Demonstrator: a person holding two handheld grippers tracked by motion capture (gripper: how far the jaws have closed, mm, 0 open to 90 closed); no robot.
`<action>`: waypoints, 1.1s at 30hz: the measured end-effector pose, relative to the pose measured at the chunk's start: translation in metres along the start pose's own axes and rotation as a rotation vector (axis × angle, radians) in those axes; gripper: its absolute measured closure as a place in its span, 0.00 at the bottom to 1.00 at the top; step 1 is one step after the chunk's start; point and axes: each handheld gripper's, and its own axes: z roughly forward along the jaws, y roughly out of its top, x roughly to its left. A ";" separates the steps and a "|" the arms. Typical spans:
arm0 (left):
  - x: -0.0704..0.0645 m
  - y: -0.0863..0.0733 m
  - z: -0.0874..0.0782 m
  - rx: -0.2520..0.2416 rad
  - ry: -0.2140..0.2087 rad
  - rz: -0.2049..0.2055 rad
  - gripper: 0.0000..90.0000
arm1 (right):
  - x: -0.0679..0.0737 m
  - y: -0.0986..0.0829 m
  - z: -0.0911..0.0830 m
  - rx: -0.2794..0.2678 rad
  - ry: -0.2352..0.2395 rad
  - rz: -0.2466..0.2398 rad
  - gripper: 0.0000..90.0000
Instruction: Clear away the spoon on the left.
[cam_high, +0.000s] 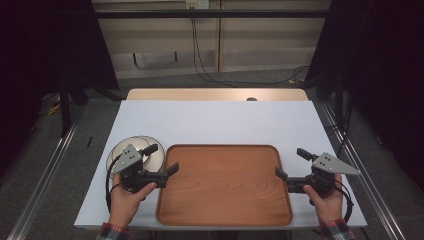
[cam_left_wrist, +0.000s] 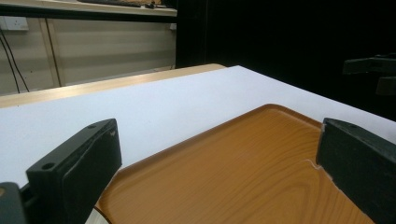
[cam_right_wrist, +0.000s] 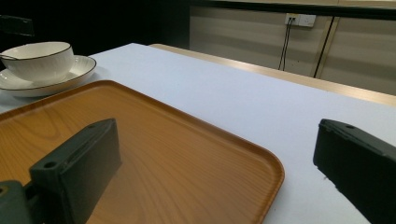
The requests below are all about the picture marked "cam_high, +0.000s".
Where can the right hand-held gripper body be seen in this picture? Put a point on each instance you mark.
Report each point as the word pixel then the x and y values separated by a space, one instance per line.
pixel 328 165

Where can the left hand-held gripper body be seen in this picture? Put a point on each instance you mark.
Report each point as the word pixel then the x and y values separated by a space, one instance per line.
pixel 128 160

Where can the round silver metal plate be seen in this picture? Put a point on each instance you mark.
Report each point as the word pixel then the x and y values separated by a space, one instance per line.
pixel 156 160

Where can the person's right hand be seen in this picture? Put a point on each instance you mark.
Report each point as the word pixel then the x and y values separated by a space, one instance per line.
pixel 328 206

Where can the person's left hand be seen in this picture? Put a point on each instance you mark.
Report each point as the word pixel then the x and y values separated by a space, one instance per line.
pixel 125 203

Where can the brown wooden tray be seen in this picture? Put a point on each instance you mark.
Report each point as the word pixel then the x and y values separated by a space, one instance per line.
pixel 223 186

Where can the black metal stand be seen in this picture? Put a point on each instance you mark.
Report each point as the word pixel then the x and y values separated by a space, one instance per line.
pixel 339 103
pixel 65 110

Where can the white table mat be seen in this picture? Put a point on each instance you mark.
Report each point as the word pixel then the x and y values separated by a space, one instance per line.
pixel 216 123

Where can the light wooden table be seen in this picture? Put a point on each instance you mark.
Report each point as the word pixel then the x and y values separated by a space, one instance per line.
pixel 200 94

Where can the dark curtain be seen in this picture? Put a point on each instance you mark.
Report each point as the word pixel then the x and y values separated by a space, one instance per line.
pixel 383 60
pixel 43 46

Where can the dark horizontal metal bar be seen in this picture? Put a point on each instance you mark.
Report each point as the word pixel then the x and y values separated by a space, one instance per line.
pixel 213 14

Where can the silver floor rail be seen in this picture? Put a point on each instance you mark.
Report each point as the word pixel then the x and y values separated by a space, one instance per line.
pixel 363 176
pixel 46 176

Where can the white wall power outlet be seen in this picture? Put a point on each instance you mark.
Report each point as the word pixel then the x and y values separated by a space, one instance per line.
pixel 197 4

